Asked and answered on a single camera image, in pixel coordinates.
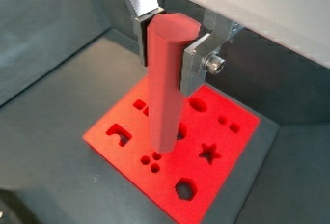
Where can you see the red hexagonal peg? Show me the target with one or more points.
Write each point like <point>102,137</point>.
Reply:
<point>169,32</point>

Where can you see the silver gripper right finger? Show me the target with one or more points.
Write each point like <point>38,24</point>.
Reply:
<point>201,55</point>

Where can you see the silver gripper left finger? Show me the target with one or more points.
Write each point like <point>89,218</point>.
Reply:
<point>142,10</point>

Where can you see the red shape-sorter block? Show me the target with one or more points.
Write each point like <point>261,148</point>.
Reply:
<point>181,179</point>

